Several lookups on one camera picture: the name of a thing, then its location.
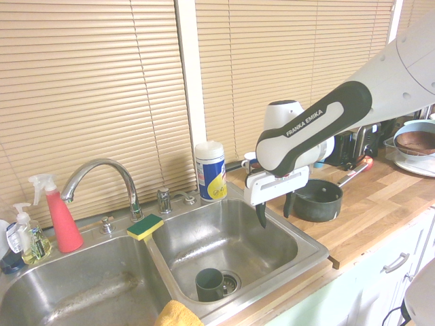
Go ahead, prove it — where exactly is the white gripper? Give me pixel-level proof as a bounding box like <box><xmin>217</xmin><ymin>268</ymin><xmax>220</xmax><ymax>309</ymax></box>
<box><xmin>243</xmin><ymin>165</ymin><xmax>312</xmax><ymax>229</ymax></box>

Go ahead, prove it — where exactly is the stainless steel double sink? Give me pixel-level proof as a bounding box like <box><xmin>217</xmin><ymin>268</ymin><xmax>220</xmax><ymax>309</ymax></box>
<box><xmin>0</xmin><ymin>183</ymin><xmax>330</xmax><ymax>326</ymax></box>

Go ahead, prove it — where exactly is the sink drain strainer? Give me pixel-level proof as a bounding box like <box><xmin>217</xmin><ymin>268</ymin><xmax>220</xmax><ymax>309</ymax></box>
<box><xmin>220</xmin><ymin>270</ymin><xmax>241</xmax><ymax>293</ymax></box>

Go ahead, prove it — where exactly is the chrome sink soap dispenser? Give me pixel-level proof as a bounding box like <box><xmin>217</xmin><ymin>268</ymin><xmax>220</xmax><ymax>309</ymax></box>
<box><xmin>99</xmin><ymin>216</ymin><xmax>116</xmax><ymax>234</ymax></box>

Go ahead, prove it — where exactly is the small white mug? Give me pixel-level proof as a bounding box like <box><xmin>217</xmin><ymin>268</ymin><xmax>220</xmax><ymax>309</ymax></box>
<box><xmin>241</xmin><ymin>151</ymin><xmax>259</xmax><ymax>175</ymax></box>

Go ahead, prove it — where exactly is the white wipes canister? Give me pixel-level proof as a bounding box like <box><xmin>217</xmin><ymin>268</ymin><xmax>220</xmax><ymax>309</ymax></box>
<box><xmin>194</xmin><ymin>139</ymin><xmax>228</xmax><ymax>203</ymax></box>

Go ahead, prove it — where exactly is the dark green cup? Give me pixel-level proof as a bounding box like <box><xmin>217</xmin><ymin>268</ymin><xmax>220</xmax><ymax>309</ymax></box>
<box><xmin>194</xmin><ymin>268</ymin><xmax>227</xmax><ymax>302</ymax></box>

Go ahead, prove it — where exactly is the black and steel toaster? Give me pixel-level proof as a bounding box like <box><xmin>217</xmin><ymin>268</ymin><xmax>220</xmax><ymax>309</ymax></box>
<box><xmin>334</xmin><ymin>122</ymin><xmax>384</xmax><ymax>167</ymax></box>

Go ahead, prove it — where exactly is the white base cabinet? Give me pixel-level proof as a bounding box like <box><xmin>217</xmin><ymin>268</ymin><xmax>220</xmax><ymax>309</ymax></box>
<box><xmin>268</xmin><ymin>206</ymin><xmax>435</xmax><ymax>326</ymax></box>

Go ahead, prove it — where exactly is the yellow and green sponge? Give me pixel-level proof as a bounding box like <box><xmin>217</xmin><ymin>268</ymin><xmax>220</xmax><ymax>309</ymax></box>
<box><xmin>126</xmin><ymin>213</ymin><xmax>164</xmax><ymax>242</ymax></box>

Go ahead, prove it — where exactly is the yellow dish cloth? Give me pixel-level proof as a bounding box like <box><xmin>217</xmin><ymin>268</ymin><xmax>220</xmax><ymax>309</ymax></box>
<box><xmin>153</xmin><ymin>300</ymin><xmax>205</xmax><ymax>326</ymax></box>

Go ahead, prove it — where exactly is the white plate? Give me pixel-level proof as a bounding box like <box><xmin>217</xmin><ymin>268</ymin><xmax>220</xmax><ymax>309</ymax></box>
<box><xmin>393</xmin><ymin>156</ymin><xmax>435</xmax><ymax>178</ymax></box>

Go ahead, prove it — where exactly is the brown bowl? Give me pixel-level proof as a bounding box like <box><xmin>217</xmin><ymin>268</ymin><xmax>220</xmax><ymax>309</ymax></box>
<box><xmin>396</xmin><ymin>130</ymin><xmax>435</xmax><ymax>153</ymax></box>

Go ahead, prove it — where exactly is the light blue bowl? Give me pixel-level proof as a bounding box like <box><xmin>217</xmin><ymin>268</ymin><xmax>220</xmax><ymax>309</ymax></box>
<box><xmin>393</xmin><ymin>119</ymin><xmax>435</xmax><ymax>158</ymax></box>

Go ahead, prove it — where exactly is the chrome gooseneck faucet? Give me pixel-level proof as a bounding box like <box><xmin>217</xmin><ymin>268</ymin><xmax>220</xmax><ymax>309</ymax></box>
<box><xmin>60</xmin><ymin>158</ymin><xmax>145</xmax><ymax>223</ymax></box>

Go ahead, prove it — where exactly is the red spray bottle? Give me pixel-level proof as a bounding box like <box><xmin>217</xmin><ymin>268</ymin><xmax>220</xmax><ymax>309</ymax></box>
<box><xmin>28</xmin><ymin>173</ymin><xmax>85</xmax><ymax>254</ymax></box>

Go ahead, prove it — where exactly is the wide beige window blind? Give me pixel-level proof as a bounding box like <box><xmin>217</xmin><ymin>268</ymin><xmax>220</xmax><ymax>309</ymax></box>
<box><xmin>0</xmin><ymin>0</ymin><xmax>200</xmax><ymax>228</ymax></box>

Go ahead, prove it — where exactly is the clear pump soap bottle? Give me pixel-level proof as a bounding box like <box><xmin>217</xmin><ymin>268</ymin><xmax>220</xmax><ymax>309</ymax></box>
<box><xmin>12</xmin><ymin>202</ymin><xmax>54</xmax><ymax>266</ymax></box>

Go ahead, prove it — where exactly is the clear soap dispenser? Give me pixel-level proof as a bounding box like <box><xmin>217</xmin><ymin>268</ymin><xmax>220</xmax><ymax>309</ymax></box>
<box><xmin>0</xmin><ymin>219</ymin><xmax>25</xmax><ymax>275</ymax></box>

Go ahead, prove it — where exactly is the dark saucepan with steel handle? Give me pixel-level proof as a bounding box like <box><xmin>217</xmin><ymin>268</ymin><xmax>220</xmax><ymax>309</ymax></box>
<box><xmin>292</xmin><ymin>156</ymin><xmax>374</xmax><ymax>223</ymax></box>

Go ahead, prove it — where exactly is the chrome faucet handle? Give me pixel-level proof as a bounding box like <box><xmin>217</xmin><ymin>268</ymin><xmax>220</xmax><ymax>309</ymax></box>
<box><xmin>156</xmin><ymin>187</ymin><xmax>173</xmax><ymax>215</ymax></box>

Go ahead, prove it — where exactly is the steel drawer handle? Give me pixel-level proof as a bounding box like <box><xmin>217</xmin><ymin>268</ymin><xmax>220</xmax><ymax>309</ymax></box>
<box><xmin>383</xmin><ymin>253</ymin><xmax>411</xmax><ymax>274</ymax></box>

